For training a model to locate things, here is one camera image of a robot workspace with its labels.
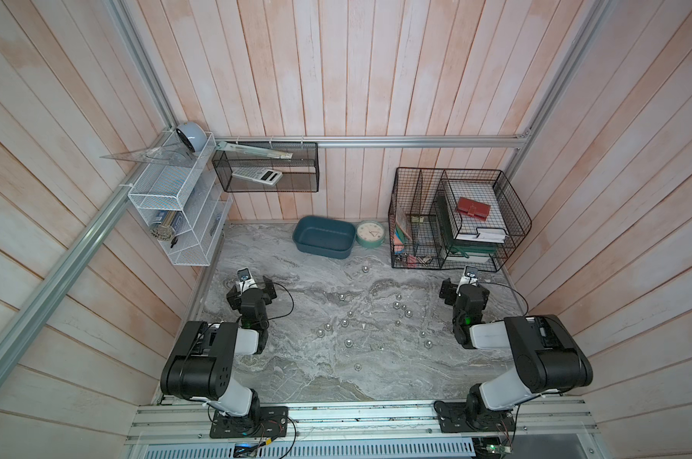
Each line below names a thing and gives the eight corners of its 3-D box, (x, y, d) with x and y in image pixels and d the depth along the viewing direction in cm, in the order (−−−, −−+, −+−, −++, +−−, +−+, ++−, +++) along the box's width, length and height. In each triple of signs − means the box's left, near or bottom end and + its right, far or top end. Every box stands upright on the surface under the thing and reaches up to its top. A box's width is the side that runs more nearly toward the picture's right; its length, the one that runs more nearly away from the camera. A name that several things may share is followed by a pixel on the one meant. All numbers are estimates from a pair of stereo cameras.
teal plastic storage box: (288, 251, 113) (286, 244, 109) (300, 221, 124) (299, 213, 120) (350, 261, 109) (350, 253, 106) (357, 229, 120) (357, 221, 117)
